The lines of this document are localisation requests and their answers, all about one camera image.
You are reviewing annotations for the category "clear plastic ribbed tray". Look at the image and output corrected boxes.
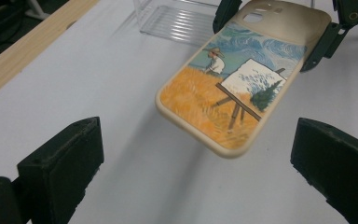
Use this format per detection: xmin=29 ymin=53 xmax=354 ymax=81
xmin=132 ymin=0 xmax=222 ymax=49

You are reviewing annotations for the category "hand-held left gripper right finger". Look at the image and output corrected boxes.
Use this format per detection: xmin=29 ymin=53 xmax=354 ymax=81
xmin=290 ymin=117 xmax=358 ymax=224

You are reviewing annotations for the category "white metal stand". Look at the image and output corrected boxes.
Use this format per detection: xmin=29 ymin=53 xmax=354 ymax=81
xmin=23 ymin=0 xmax=51 ymax=21

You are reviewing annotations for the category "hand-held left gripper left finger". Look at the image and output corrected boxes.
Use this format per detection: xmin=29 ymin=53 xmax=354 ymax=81
xmin=11 ymin=116 xmax=105 ymax=224

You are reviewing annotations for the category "wooden table edge strip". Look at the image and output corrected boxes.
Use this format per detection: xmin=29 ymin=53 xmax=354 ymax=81
xmin=0 ymin=0 xmax=101 ymax=105

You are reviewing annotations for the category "beige painted phone case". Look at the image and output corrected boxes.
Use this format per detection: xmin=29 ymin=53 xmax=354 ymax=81
xmin=154 ymin=0 xmax=333 ymax=160

